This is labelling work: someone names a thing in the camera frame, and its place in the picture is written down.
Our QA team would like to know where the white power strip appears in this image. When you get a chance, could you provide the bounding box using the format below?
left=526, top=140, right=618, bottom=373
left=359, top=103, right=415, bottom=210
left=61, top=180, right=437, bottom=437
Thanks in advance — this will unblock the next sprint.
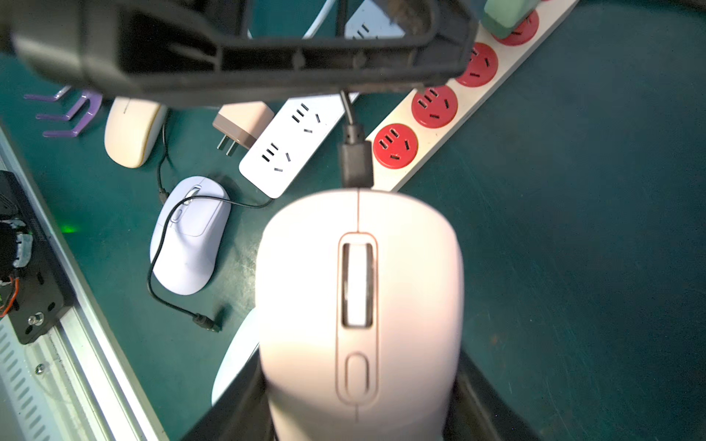
left=239, top=1, right=404, bottom=198

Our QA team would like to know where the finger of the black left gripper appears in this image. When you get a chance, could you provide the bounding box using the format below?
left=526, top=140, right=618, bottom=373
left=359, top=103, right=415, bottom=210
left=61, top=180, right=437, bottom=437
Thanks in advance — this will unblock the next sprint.
left=1, top=1, right=479, bottom=108

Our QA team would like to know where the beige pink wireless mouse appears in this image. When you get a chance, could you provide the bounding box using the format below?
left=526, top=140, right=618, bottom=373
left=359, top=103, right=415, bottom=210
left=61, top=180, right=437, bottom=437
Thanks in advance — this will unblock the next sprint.
left=104, top=97, right=168, bottom=168

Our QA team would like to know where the black thin charging cable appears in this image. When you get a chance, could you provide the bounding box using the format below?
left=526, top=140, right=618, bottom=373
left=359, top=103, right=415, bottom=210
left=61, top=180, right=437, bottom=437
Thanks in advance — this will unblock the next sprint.
left=155, top=109, right=172, bottom=206

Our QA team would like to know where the purple pink garden fork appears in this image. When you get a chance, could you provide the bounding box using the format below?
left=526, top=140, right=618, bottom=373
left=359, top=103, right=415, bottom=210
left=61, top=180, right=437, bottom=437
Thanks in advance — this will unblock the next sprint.
left=23, top=86, right=103, bottom=139

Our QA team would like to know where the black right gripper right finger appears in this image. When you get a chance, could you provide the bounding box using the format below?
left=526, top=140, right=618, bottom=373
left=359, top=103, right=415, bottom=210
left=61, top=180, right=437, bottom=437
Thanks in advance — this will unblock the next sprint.
left=443, top=351, right=540, bottom=441

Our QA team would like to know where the light green wireless mouse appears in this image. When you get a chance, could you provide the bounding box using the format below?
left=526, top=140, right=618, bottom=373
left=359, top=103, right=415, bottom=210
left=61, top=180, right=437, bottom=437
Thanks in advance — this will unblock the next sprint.
left=211, top=308, right=259, bottom=405

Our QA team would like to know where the green charger adapter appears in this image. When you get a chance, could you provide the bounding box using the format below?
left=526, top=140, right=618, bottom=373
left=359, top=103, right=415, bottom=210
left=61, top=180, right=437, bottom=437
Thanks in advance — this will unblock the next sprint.
left=481, top=0, right=540, bottom=40

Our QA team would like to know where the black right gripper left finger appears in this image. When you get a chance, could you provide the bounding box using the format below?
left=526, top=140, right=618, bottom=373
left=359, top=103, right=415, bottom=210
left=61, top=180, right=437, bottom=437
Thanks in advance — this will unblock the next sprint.
left=182, top=352, right=273, bottom=440

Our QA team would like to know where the cream red power strip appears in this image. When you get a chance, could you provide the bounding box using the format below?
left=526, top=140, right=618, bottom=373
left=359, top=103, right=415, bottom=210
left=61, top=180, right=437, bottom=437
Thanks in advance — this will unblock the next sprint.
left=368, top=1, right=577, bottom=191

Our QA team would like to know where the purple wireless mouse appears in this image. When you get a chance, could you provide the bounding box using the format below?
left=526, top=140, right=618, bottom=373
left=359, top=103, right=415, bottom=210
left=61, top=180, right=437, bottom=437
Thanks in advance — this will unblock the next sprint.
left=150, top=176, right=231, bottom=295

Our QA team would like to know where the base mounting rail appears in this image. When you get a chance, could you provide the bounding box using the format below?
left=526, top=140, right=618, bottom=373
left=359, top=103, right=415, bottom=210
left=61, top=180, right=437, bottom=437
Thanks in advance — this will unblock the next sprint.
left=1, top=129, right=167, bottom=440

